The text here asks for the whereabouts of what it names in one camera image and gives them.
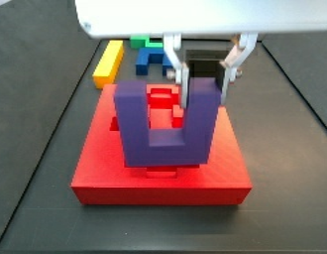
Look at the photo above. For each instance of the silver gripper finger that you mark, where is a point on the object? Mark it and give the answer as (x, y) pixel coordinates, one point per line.
(180, 71)
(244, 45)

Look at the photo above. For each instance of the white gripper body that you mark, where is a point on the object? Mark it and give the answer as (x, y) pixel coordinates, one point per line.
(121, 18)

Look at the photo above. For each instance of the purple U-shaped block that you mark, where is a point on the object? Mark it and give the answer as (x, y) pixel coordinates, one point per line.
(167, 147)

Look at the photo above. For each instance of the black angled fixture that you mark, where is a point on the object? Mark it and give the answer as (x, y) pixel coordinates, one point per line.
(204, 63)

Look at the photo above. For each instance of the red board with slots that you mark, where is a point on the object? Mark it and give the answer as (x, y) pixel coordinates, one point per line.
(104, 181)

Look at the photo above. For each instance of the blue U-shaped block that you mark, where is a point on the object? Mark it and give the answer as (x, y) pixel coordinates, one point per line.
(151, 56)

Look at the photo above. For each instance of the green stepped block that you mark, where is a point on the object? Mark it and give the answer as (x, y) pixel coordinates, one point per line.
(139, 42)

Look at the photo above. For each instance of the yellow long block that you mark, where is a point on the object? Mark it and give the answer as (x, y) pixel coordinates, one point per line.
(105, 70)

